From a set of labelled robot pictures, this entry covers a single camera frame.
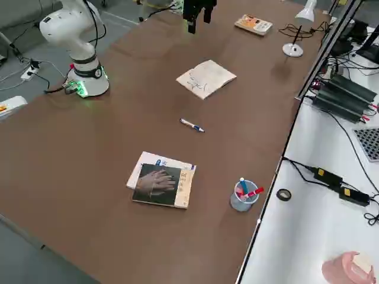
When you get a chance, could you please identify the black power adapter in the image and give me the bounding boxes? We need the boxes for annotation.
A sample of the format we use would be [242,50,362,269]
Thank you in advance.
[338,186,371,207]
[313,167,344,187]

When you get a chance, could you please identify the red marker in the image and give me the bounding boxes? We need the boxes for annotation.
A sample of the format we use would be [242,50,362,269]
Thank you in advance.
[241,186,265,199]

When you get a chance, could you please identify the orange illustrated book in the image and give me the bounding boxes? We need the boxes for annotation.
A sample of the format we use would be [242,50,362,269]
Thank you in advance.
[234,14,274,37]

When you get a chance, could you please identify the white box orange label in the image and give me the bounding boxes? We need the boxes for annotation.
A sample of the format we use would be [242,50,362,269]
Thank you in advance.
[0,95,28,122]

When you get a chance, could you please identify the lined paper notebook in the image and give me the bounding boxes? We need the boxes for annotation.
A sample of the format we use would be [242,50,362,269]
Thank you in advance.
[175,59,237,101]

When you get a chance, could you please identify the aluminium frame post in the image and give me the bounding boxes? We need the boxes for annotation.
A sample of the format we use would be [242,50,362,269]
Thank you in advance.
[294,0,361,101]

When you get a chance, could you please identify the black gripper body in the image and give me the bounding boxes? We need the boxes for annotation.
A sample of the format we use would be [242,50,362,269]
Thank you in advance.
[182,0,216,22]

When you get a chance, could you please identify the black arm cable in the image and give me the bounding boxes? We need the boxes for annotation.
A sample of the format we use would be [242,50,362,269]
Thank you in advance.
[82,0,107,50]

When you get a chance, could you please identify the black ribbed power supply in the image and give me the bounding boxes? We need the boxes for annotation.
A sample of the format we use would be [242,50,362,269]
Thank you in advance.
[312,88,375,124]
[325,73,379,103]

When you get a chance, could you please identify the white desk lamp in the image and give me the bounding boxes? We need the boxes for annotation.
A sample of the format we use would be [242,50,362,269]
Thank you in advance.
[282,0,317,58]

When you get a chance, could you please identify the black tape roll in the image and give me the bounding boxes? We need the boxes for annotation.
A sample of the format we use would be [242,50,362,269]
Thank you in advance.
[276,188,293,202]

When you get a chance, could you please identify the dark book hands cover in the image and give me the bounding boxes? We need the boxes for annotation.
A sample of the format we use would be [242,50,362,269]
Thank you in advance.
[131,163,195,210]

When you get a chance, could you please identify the black lamp cable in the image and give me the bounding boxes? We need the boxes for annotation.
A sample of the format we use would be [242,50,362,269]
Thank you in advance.
[278,22,334,38]

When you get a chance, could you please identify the perforated metal plate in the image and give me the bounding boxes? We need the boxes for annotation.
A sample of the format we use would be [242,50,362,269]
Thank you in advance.
[352,127,379,163]

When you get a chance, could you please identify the clear pen cup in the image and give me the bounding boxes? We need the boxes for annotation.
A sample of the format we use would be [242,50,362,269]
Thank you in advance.
[230,180,259,212]

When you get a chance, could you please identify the white power strip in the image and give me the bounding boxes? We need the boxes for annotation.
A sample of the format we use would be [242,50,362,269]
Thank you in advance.
[20,66,41,80]

